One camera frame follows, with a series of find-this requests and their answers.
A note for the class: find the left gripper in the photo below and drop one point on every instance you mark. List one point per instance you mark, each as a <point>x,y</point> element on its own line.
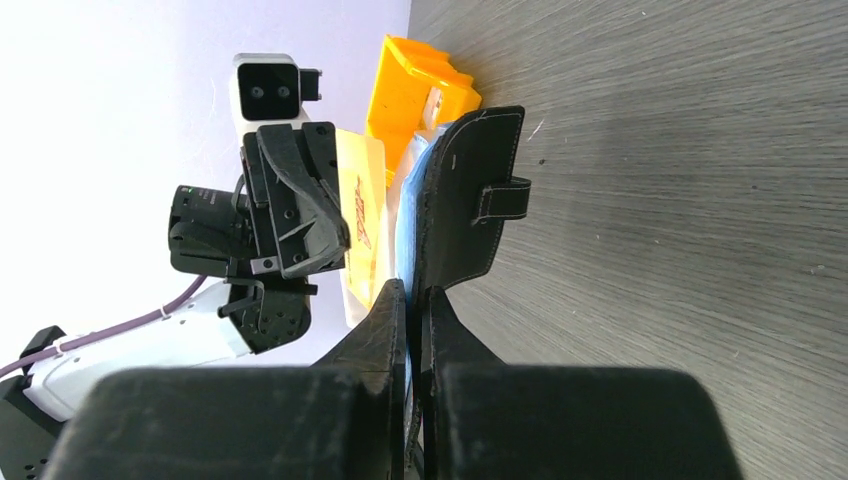
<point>280,224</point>

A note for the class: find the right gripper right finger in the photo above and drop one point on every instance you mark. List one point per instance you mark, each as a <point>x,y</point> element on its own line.
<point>486,419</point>

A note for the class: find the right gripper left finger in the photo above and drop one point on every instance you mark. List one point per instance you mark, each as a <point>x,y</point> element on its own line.
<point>341,418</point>

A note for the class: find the black leather card holder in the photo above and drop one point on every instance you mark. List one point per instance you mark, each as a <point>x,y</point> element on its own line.
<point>456,200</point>

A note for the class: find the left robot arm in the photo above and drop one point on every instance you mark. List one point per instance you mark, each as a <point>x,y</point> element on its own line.
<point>56,371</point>

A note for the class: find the yellow plastic bin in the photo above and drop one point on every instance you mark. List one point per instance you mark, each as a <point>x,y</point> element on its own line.
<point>416,88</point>

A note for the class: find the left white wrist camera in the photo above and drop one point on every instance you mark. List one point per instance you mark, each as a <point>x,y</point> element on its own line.
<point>270,89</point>

